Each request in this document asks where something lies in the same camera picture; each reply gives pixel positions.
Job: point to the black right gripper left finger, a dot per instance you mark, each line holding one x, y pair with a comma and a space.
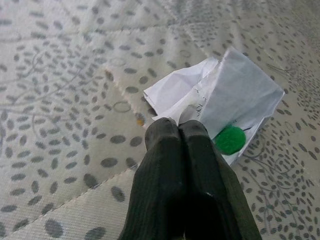
160, 175

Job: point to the green round disc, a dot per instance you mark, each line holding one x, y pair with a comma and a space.
230, 141

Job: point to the white paper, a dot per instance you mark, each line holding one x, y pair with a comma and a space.
237, 87

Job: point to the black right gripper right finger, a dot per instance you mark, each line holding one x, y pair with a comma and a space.
207, 190

